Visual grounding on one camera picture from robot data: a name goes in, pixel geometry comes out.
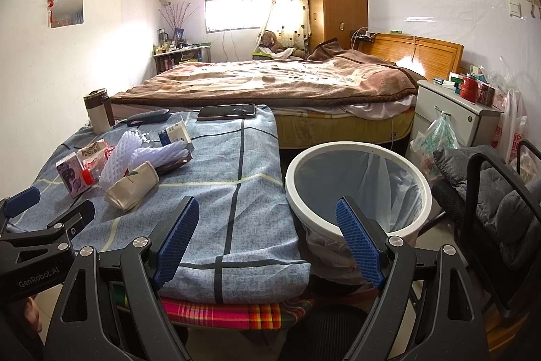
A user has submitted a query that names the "red plaid cloth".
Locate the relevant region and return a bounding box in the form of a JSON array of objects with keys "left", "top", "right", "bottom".
[{"left": 110, "top": 284, "right": 316, "bottom": 331}]

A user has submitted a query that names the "white red plastic bag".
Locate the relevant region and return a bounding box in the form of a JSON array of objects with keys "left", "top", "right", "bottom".
[{"left": 492, "top": 89, "right": 528, "bottom": 164}]

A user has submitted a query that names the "purple white carton box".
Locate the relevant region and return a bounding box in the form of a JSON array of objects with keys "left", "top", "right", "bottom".
[{"left": 55, "top": 152, "right": 94, "bottom": 198}]

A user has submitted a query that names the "white bedside cabinet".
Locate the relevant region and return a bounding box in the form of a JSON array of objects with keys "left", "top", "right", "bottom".
[{"left": 411, "top": 80, "right": 501, "bottom": 146}]

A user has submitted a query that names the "white round trash bin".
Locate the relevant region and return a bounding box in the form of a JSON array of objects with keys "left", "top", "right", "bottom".
[{"left": 284, "top": 141, "right": 432, "bottom": 285}]

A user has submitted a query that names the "red jar on cabinet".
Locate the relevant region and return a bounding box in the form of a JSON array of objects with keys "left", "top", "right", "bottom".
[{"left": 460, "top": 74, "right": 479, "bottom": 103}]

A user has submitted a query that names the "white blue small carton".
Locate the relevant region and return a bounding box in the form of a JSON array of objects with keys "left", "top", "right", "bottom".
[{"left": 159, "top": 121, "right": 193, "bottom": 150}]

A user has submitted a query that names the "green printed plastic bag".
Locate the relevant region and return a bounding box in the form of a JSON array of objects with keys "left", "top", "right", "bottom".
[{"left": 410, "top": 112, "right": 460, "bottom": 180}]

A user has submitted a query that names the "brown teddy bear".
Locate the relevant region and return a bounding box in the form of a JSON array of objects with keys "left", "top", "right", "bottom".
[{"left": 259, "top": 30, "right": 284, "bottom": 53}]

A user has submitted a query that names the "blue grey checked tablecloth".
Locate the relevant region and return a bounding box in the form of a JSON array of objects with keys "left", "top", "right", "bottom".
[{"left": 10, "top": 103, "right": 312, "bottom": 305}]

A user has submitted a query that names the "crumpled beige paper cup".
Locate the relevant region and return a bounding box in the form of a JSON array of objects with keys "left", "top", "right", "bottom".
[{"left": 104, "top": 161, "right": 159, "bottom": 212}]

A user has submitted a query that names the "wooden bed headboard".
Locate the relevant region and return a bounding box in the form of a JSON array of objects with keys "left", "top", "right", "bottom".
[{"left": 354, "top": 33, "right": 464, "bottom": 81}]

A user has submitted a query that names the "brown white thermos mug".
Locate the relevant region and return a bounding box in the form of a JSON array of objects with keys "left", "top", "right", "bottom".
[{"left": 84, "top": 88, "right": 115, "bottom": 135}]

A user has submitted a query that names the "wall calendar poster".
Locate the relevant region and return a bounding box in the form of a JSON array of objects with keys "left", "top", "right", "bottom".
[{"left": 48, "top": 0, "right": 84, "bottom": 28}]

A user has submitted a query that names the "cluttered side desk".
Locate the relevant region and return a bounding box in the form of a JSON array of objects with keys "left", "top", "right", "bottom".
[{"left": 153, "top": 28, "right": 211, "bottom": 74}]

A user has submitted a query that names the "white foam fruit net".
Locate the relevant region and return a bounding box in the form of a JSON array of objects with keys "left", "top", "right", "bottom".
[{"left": 99, "top": 129, "right": 193, "bottom": 190}]

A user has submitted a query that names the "black chair with cushion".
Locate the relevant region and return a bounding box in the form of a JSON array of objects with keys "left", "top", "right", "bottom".
[{"left": 432, "top": 145, "right": 540, "bottom": 318}]

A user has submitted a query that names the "black smartphone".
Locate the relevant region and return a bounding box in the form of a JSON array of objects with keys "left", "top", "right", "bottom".
[{"left": 197, "top": 104, "right": 256, "bottom": 121}]

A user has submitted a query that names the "red white snack wrapper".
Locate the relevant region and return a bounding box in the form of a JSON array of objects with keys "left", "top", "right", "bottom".
[{"left": 77, "top": 139, "right": 115, "bottom": 184}]

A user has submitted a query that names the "patterned window curtain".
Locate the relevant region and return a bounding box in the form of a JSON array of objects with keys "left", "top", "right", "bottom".
[{"left": 268, "top": 0, "right": 311, "bottom": 50}]

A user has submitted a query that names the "brown bed blanket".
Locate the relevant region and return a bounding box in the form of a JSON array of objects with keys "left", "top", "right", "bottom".
[{"left": 111, "top": 39, "right": 424, "bottom": 108}]

